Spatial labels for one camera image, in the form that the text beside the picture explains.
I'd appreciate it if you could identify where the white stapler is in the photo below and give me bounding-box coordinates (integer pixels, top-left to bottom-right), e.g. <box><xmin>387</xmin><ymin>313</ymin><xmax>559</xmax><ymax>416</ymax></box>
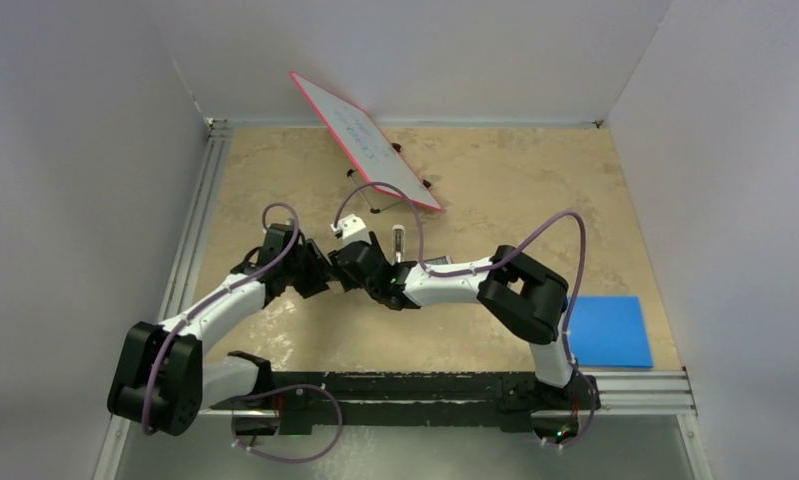
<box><xmin>391</xmin><ymin>224</ymin><xmax>406</xmax><ymax>264</ymax></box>

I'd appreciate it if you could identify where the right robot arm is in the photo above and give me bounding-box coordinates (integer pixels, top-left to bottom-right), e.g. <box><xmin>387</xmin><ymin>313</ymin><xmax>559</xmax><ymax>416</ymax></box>
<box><xmin>328</xmin><ymin>234</ymin><xmax>576</xmax><ymax>407</ymax></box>

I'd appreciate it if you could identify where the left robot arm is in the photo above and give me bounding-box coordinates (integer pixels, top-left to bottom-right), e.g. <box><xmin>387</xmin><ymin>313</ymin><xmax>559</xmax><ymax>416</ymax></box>
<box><xmin>107</xmin><ymin>224</ymin><xmax>334</xmax><ymax>436</ymax></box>

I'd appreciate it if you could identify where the red framed whiteboard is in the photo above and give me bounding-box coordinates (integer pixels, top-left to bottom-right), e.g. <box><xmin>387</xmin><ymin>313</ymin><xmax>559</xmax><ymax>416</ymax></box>
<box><xmin>289</xmin><ymin>71</ymin><xmax>443</xmax><ymax>211</ymax></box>

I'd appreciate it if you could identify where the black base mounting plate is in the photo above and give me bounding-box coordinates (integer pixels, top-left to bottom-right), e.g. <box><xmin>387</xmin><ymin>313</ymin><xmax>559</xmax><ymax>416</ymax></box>
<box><xmin>211</xmin><ymin>361</ymin><xmax>601</xmax><ymax>442</ymax></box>

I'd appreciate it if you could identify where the blue foam pad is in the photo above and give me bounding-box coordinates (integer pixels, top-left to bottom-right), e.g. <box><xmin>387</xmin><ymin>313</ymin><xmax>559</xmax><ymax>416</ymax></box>
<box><xmin>569</xmin><ymin>296</ymin><xmax>654</xmax><ymax>369</ymax></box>

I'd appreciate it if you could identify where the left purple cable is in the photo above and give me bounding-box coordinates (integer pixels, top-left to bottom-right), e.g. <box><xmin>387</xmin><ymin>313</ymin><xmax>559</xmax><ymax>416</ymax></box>
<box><xmin>141</xmin><ymin>202</ymin><xmax>345</xmax><ymax>465</ymax></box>

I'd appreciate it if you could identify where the purple cable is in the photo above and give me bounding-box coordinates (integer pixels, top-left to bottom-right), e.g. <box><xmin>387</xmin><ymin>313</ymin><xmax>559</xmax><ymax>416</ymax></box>
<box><xmin>141</xmin><ymin>202</ymin><xmax>345</xmax><ymax>465</ymax></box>
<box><xmin>332</xmin><ymin>182</ymin><xmax>600</xmax><ymax>452</ymax></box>

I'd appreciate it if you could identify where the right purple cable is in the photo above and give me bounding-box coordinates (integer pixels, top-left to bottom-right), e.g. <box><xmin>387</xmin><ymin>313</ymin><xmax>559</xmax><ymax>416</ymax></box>
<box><xmin>332</xmin><ymin>182</ymin><xmax>600</xmax><ymax>452</ymax></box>

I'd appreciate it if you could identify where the aluminium rail frame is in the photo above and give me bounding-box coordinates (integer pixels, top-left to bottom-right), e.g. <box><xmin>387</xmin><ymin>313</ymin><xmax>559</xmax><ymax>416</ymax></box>
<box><xmin>95</xmin><ymin>122</ymin><xmax>712</xmax><ymax>479</ymax></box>

